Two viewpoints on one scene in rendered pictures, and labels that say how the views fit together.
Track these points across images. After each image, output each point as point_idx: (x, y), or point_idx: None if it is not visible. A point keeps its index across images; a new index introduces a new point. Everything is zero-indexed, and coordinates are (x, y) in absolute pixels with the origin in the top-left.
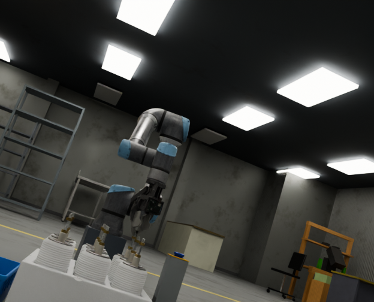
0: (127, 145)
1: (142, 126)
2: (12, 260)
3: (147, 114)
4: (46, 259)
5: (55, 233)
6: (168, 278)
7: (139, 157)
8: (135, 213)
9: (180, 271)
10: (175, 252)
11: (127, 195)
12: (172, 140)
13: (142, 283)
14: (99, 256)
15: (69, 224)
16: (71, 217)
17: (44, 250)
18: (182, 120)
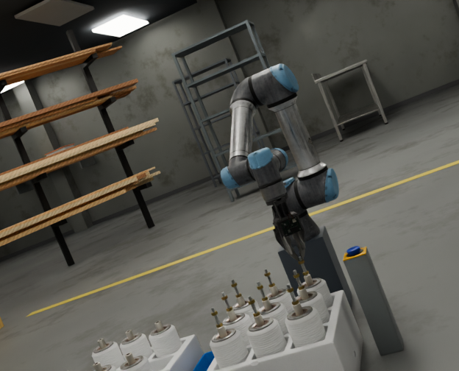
0: (227, 175)
1: (234, 129)
2: (259, 301)
3: (234, 104)
4: (221, 361)
5: (233, 306)
6: (358, 283)
7: (247, 178)
8: (282, 241)
9: (363, 269)
10: (347, 252)
11: (288, 193)
12: (281, 104)
13: (316, 325)
14: (260, 330)
15: (227, 304)
16: (214, 310)
17: (215, 354)
18: (273, 75)
